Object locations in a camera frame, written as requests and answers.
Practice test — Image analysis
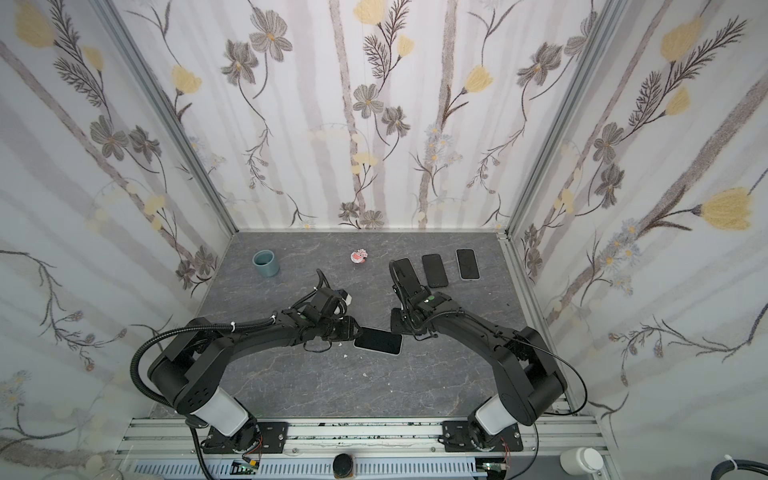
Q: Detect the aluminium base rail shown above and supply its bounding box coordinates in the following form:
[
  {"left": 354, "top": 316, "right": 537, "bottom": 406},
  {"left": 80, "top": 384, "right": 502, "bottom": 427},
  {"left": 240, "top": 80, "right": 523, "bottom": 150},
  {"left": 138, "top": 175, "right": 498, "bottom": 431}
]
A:
[{"left": 115, "top": 396, "right": 620, "bottom": 479}]

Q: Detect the white cylinder container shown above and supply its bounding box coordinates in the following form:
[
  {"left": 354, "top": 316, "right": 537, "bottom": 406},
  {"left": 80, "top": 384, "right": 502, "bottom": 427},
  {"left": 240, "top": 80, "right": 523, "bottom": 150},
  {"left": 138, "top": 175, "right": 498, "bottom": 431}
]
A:
[{"left": 559, "top": 447, "right": 605, "bottom": 476}]

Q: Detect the teal ceramic cup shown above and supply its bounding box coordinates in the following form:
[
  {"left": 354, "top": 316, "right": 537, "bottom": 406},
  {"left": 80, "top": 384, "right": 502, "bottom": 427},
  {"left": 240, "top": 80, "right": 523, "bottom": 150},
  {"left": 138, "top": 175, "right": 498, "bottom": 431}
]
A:
[{"left": 252, "top": 249, "right": 280, "bottom": 278}]

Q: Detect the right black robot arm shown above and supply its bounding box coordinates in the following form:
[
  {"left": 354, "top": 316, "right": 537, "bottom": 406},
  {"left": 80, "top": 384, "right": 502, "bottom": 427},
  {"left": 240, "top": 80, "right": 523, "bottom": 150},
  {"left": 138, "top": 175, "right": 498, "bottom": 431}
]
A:
[{"left": 388, "top": 258, "right": 572, "bottom": 451}]

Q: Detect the pink phone case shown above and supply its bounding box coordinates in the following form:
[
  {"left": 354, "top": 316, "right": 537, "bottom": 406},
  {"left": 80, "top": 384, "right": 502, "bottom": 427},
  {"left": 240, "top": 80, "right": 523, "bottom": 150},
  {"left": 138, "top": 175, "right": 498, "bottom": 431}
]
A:
[{"left": 395, "top": 258, "right": 422, "bottom": 295}]

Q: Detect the black phone case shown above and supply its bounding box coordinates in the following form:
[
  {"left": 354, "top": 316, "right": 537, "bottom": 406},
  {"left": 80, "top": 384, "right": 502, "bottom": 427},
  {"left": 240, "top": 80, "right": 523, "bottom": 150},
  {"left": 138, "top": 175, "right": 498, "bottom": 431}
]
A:
[{"left": 421, "top": 253, "right": 449, "bottom": 289}]

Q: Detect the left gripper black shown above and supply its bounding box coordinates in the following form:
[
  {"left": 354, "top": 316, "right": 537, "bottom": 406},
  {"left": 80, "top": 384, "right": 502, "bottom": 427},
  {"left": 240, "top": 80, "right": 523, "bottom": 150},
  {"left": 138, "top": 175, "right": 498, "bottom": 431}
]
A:
[{"left": 317, "top": 316, "right": 367, "bottom": 341}]

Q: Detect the pink white cupcake toy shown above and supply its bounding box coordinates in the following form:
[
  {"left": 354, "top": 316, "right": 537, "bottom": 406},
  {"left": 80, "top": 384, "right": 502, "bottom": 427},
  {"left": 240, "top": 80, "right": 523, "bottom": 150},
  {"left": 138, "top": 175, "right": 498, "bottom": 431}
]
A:
[{"left": 350, "top": 249, "right": 368, "bottom": 264}]

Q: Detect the black round knob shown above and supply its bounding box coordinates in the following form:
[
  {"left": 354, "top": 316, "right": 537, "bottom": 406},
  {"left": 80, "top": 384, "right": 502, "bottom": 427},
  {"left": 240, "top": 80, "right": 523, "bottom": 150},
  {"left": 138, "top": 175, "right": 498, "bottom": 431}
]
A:
[{"left": 332, "top": 453, "right": 355, "bottom": 479}]

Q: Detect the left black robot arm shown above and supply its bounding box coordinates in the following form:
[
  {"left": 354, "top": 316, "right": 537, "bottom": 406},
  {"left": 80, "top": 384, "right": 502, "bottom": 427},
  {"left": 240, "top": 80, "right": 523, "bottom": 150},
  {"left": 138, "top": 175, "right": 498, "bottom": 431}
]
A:
[{"left": 129, "top": 269, "right": 362, "bottom": 479}]

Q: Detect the light blue phone case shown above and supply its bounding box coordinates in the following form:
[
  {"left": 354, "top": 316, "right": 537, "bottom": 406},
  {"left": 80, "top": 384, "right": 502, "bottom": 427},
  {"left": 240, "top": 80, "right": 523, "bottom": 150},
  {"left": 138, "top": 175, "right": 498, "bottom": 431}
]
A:
[{"left": 456, "top": 249, "right": 480, "bottom": 280}]

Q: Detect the pale green phone case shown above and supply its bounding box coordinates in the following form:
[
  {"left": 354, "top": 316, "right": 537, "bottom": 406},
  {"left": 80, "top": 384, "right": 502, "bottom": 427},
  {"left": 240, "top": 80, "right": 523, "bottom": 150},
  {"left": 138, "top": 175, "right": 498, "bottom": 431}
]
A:
[{"left": 353, "top": 327, "right": 402, "bottom": 356}]

